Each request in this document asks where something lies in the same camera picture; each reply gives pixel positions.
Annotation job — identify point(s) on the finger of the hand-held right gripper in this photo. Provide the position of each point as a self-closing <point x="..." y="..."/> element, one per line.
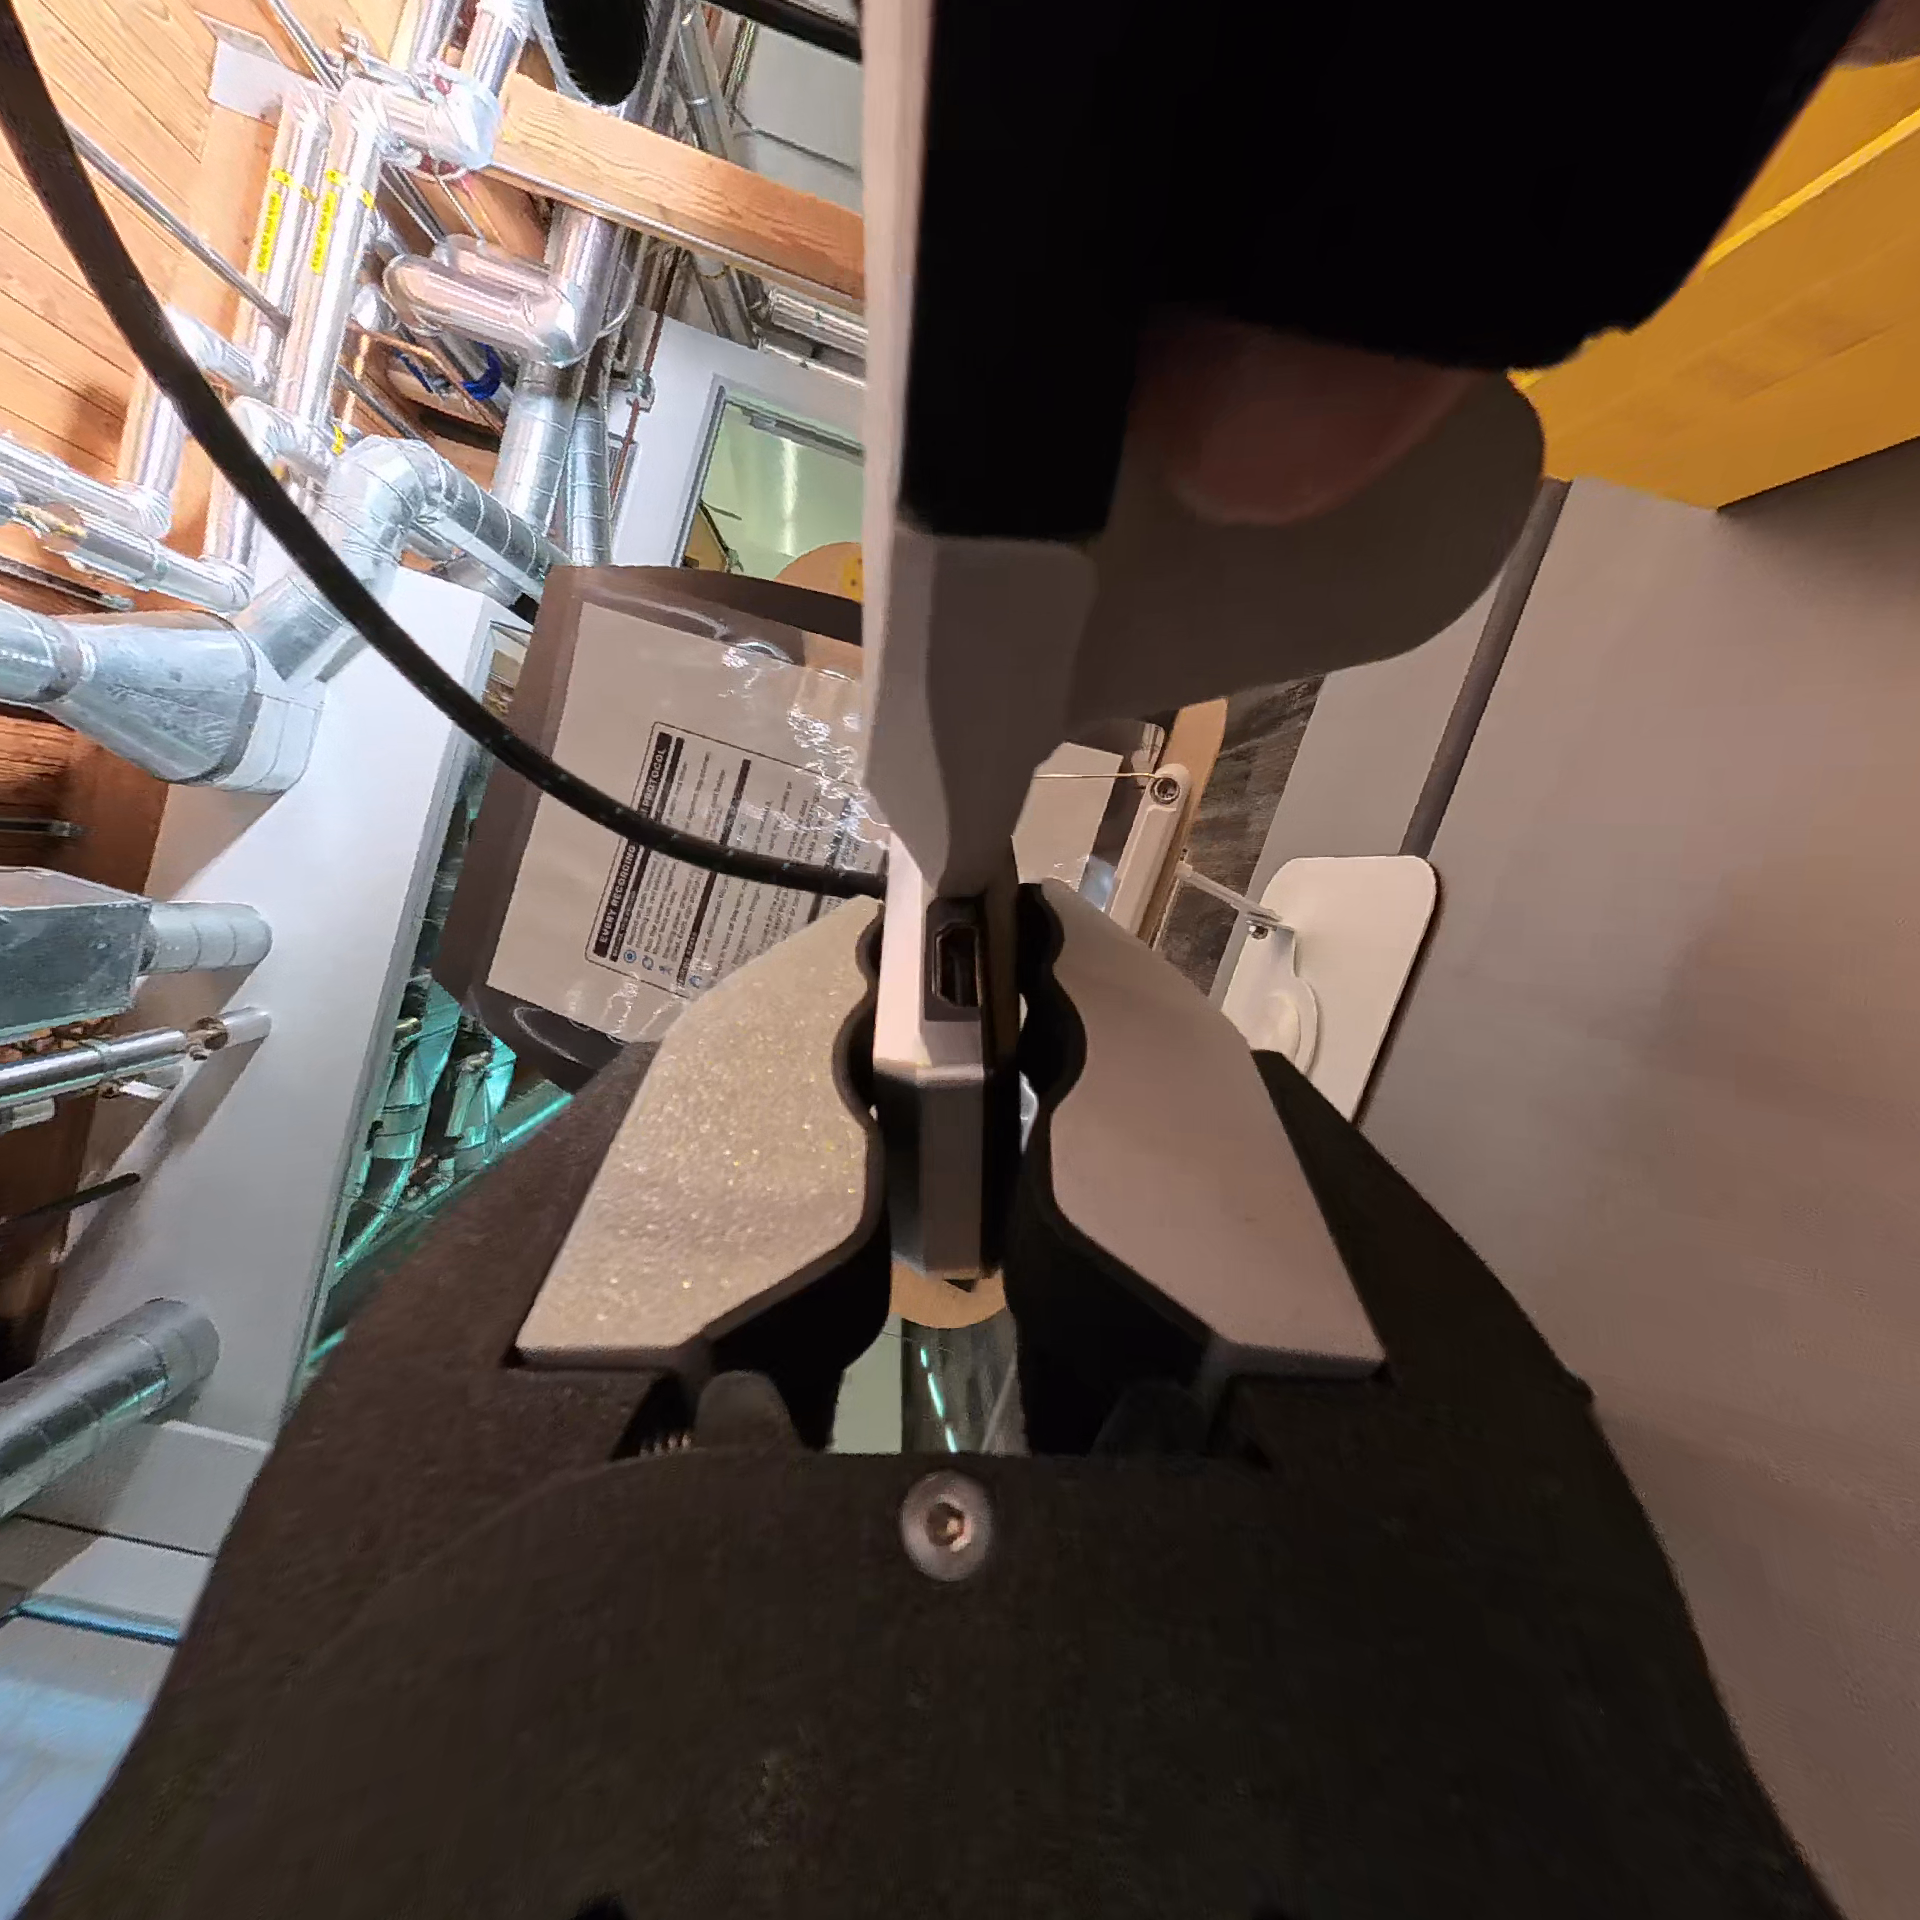
<point x="961" y="675"/>
<point x="1349" y="599"/>

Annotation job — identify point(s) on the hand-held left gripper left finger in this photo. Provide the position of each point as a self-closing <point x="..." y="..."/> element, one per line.
<point x="705" y="1171"/>

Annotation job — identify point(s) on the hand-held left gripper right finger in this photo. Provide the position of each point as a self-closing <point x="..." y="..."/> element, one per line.
<point x="1185" y="1184"/>

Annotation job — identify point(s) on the black USB-C adapter dongle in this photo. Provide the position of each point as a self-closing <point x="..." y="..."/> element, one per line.
<point x="946" y="1141"/>

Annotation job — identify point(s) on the yellow plastic bin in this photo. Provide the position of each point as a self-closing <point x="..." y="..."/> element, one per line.
<point x="1770" y="347"/>

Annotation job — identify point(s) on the black table strip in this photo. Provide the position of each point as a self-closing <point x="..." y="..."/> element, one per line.
<point x="1485" y="675"/>

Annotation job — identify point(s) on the instruction sheet on stand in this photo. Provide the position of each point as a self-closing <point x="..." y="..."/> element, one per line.
<point x="1202" y="735"/>

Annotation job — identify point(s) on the white stand base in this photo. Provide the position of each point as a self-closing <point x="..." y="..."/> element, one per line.
<point x="1349" y="931"/>

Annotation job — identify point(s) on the instruction sheet in clear sleeve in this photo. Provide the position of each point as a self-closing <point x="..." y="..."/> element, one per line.
<point x="599" y="840"/>

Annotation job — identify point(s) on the black backing sheet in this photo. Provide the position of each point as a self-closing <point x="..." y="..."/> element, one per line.
<point x="540" y="599"/>

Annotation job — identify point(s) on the wooden ceiling beam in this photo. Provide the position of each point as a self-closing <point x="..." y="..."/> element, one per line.
<point x="675" y="188"/>

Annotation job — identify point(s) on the black floor lamp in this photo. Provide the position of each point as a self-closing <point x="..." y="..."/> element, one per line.
<point x="610" y="44"/>

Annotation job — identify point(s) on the silver ceiling duct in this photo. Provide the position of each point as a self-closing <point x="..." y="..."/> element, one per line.
<point x="149" y="704"/>

